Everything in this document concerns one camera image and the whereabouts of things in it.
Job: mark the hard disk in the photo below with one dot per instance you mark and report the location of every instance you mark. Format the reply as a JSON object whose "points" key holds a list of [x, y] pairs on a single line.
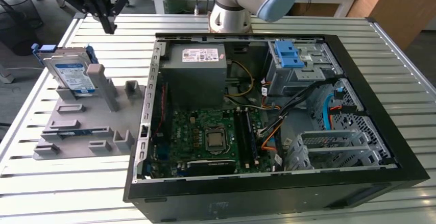
{"points": [[70, 73]]}

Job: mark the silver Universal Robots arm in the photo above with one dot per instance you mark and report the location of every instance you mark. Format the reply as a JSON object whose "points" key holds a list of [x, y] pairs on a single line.
{"points": [[231, 17]]}

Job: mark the silver disk bay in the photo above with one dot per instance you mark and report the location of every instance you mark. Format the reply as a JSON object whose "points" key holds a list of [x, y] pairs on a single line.
{"points": [[341, 150]]}

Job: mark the black mesh bin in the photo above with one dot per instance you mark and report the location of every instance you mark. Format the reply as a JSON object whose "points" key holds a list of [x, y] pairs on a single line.
{"points": [[21, 30]]}

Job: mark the grey metal stand foot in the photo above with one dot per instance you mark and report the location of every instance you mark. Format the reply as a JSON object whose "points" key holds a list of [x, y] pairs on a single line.
{"points": [[7, 77]]}

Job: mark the grey power supply unit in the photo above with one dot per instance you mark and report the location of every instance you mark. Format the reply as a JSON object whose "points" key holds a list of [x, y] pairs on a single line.
{"points": [[194, 81]]}

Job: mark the grey parts rack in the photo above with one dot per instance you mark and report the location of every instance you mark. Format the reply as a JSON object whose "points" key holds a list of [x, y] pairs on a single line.
{"points": [[86, 122]]}

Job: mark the blue RAM stick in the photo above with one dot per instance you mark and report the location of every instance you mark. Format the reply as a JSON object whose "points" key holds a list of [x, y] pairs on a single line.
{"points": [[75, 132]]}

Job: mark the blue plastic drive latch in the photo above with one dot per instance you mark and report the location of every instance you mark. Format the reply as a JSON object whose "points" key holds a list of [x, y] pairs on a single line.
{"points": [[287, 55]]}

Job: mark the green motherboard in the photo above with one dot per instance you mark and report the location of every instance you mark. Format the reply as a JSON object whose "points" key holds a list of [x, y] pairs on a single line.
{"points": [[191, 132]]}

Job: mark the silver optical drive cage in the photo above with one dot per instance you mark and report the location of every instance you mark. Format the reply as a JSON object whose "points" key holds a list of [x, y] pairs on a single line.
{"points": [[299, 77]]}

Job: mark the silver CPU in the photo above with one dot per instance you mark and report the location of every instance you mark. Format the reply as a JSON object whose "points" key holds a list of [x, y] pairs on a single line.
{"points": [[215, 140]]}

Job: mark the installed RAM stick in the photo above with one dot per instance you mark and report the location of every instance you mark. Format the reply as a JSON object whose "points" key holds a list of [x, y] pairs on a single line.
{"points": [[251, 132]]}

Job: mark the black graphics card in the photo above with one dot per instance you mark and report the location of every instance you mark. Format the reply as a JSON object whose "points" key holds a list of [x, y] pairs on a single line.
{"points": [[211, 168]]}

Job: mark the brown wooden cabinet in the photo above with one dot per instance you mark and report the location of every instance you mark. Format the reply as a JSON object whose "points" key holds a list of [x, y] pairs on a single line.
{"points": [[402, 9]]}

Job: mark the black PC case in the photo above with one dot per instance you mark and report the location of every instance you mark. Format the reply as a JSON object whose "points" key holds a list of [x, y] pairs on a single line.
{"points": [[238, 198]]}

